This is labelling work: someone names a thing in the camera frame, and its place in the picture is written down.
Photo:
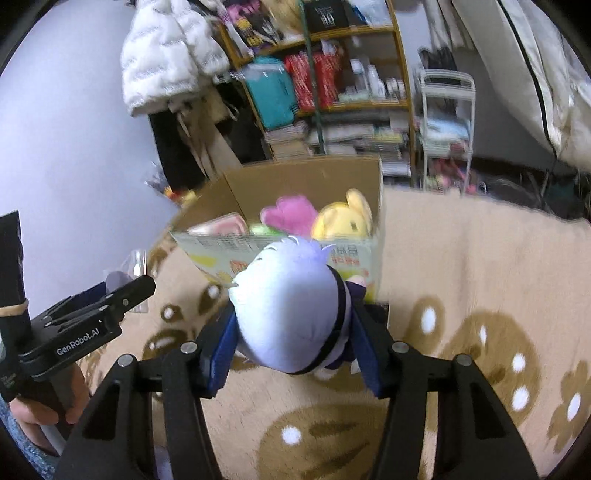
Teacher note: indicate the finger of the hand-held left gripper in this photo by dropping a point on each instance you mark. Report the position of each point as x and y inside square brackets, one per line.
[131, 295]

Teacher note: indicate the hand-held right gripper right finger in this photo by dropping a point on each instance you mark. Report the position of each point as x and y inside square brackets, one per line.
[369, 355]

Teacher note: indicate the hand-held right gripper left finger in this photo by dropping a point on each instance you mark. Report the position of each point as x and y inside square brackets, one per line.
[221, 355]

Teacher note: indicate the white-haired plush doll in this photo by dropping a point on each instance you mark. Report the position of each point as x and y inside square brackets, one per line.
[286, 314]

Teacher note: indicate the yellow plush toy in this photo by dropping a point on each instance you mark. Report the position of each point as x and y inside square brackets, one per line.
[341, 221]

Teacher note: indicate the pink plush toy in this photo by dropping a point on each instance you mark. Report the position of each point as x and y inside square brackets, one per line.
[291, 214]

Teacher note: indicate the printed cardboard box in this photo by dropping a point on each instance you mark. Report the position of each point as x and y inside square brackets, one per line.
[286, 184]

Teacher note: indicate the person's left forearm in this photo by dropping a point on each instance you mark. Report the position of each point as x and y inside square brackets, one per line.
[18, 443]

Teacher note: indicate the person's left hand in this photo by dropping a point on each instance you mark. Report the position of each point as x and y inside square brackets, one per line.
[78, 397]

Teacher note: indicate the plastic bag of toys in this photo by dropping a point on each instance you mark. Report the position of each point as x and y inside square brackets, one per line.
[175, 194]

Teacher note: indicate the black hanging garment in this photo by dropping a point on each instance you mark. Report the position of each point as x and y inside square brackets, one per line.
[175, 143]

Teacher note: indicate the beige hanging trousers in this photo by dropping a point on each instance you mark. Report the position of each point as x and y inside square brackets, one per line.
[207, 138]

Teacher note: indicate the pile of magazines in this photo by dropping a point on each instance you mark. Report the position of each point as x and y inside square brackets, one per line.
[364, 138]

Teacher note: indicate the stack of books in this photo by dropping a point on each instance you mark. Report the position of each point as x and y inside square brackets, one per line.
[288, 141]

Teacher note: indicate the light blue folded cloth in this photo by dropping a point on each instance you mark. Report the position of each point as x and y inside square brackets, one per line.
[445, 134]

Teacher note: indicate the white puffer jacket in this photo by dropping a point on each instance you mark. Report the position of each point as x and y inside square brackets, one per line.
[161, 60]

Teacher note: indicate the teal bag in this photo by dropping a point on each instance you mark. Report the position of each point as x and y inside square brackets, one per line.
[270, 97]

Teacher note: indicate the wooden shelf unit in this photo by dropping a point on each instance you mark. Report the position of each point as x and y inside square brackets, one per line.
[351, 105]

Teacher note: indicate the white trolley cart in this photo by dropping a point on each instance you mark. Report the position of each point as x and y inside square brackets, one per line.
[472, 120]

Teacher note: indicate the green pole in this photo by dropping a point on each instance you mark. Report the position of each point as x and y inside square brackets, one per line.
[314, 92]

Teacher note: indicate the group of cosmetic bottles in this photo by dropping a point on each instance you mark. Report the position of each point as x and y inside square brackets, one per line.
[374, 81]

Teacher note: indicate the red patterned bag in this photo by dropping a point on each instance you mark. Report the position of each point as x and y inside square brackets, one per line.
[314, 83]

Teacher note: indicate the purple and black bag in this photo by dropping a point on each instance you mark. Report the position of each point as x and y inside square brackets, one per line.
[249, 27]

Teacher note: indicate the blonde wig head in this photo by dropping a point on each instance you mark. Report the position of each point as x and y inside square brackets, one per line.
[286, 14]

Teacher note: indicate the cream recliner chair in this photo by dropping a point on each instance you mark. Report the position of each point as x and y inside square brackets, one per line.
[517, 55]

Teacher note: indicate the black box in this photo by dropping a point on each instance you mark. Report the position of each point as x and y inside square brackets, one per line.
[328, 18]

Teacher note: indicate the white floral curtain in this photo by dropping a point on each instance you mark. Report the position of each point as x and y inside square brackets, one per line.
[443, 23]

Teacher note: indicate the white plastic bag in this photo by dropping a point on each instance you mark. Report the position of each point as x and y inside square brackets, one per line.
[369, 11]

